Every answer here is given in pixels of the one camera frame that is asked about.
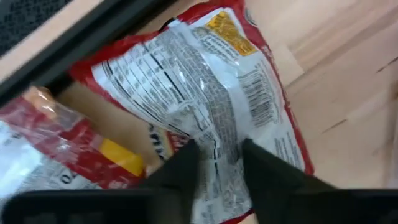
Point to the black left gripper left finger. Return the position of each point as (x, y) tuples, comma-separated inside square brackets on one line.
[(180, 180)]

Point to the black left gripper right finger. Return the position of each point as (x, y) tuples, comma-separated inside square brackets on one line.
[(267, 186)]

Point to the red Maruchan ramen pack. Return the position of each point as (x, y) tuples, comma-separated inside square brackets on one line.
[(192, 81), (77, 146)]

